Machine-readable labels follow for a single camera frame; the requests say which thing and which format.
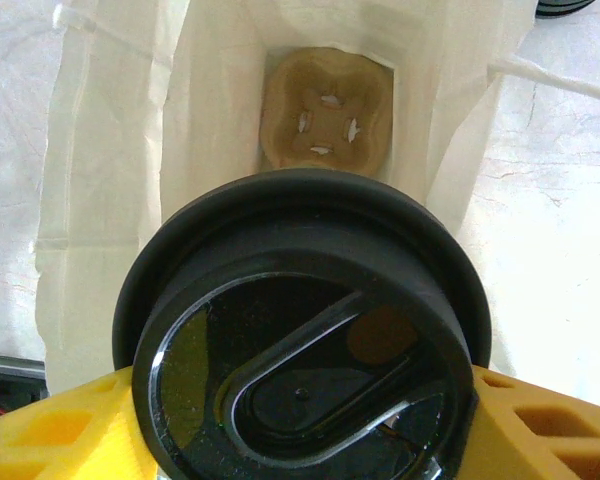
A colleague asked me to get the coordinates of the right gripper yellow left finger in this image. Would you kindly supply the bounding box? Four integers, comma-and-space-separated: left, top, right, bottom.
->
0, 367, 159, 480

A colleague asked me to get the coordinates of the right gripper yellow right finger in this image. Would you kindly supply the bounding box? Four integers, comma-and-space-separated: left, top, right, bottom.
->
459, 362, 600, 480

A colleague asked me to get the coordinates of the white printed paper bag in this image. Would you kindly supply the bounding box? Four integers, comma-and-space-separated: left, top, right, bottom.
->
34, 0, 600, 396

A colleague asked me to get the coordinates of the brown pulp cup carrier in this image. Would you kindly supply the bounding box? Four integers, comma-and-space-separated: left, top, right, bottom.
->
260, 45, 395, 177

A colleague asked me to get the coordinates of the aluminium frame rail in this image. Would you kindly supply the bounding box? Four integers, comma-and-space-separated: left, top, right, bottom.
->
0, 352, 47, 381

